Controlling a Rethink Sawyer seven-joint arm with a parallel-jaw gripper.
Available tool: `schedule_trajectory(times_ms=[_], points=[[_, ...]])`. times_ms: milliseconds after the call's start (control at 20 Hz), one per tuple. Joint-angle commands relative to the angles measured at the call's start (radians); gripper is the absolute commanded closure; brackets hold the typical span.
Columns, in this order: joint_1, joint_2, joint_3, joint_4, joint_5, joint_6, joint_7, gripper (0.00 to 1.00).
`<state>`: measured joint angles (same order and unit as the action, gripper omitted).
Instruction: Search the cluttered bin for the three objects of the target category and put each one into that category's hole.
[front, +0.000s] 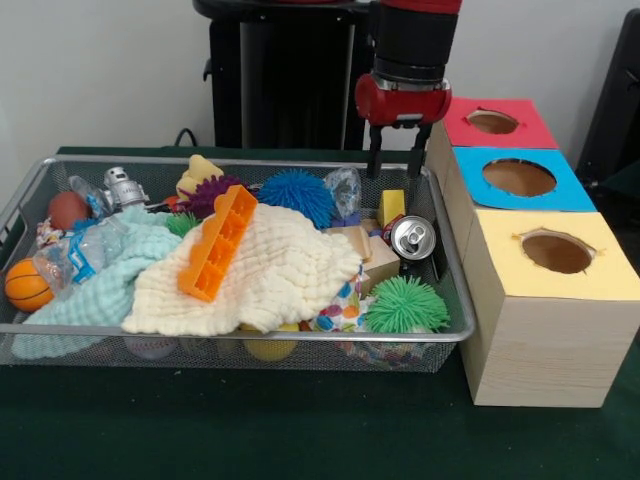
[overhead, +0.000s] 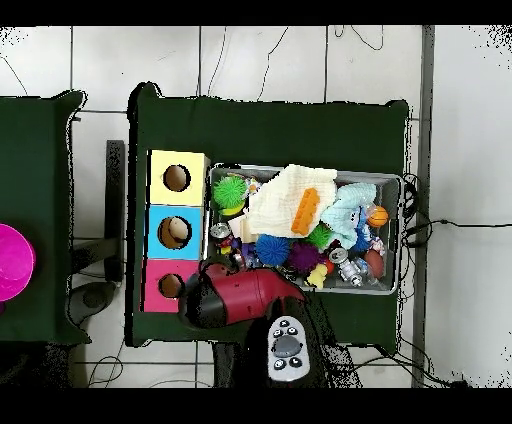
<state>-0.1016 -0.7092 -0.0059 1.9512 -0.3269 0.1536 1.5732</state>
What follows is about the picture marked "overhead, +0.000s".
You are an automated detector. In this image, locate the cream waffle cloth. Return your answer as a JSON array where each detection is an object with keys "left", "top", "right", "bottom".
[{"left": 244, "top": 163, "right": 339, "bottom": 237}]

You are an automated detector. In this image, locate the blue spiky ball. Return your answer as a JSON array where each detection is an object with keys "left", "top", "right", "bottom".
[{"left": 254, "top": 233, "right": 291, "bottom": 266}]

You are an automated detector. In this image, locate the orange plastic compartment tray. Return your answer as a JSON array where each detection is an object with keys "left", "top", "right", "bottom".
[{"left": 290, "top": 187, "right": 322, "bottom": 234}]

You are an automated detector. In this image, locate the wooden box with three holes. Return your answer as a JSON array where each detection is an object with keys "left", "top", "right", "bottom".
[{"left": 139, "top": 149, "right": 211, "bottom": 314}]

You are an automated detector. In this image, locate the large green spiky ball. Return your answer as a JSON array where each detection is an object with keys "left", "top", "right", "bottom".
[{"left": 211, "top": 175, "right": 248, "bottom": 210}]

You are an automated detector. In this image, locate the silver soda can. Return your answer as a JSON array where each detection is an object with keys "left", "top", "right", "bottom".
[{"left": 209, "top": 222, "right": 233, "bottom": 241}]

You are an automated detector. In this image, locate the purple spiky ball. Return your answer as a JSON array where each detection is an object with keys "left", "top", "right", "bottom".
[{"left": 288, "top": 241, "right": 323, "bottom": 275}]

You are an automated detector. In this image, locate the dark green table cloth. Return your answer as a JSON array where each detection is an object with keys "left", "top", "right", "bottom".
[{"left": 125, "top": 81, "right": 411, "bottom": 348}]

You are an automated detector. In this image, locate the mint green knitted cloth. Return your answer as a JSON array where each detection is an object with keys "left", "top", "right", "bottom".
[{"left": 320, "top": 182, "right": 378, "bottom": 250}]

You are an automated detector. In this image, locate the silver toy robot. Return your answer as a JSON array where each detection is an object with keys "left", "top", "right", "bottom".
[{"left": 328, "top": 246, "right": 364, "bottom": 288}]

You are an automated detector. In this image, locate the small orange basketball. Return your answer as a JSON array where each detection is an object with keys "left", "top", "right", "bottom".
[{"left": 366, "top": 205, "right": 390, "bottom": 228}]

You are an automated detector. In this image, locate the small brown football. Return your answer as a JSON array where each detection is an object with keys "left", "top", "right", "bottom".
[{"left": 363, "top": 248, "right": 386, "bottom": 280}]

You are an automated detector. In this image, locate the grey stand base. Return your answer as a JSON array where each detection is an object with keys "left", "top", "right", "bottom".
[{"left": 65, "top": 280, "right": 118, "bottom": 326}]

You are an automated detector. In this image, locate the dark green side table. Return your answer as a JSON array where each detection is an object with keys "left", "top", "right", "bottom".
[{"left": 0, "top": 90, "right": 91, "bottom": 345}]

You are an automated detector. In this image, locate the magenta round disc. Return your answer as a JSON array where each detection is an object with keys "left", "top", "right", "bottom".
[{"left": 0, "top": 222, "right": 37, "bottom": 303}]

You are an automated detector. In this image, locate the shallow wire mesh bin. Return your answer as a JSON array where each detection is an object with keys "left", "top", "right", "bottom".
[{"left": 201, "top": 162, "right": 403, "bottom": 296}]

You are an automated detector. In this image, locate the black upright post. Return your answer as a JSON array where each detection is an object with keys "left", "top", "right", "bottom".
[{"left": 104, "top": 139, "right": 126, "bottom": 283}]

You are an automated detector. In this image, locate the black power cable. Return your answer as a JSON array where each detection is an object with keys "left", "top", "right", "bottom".
[{"left": 401, "top": 217, "right": 512, "bottom": 247}]

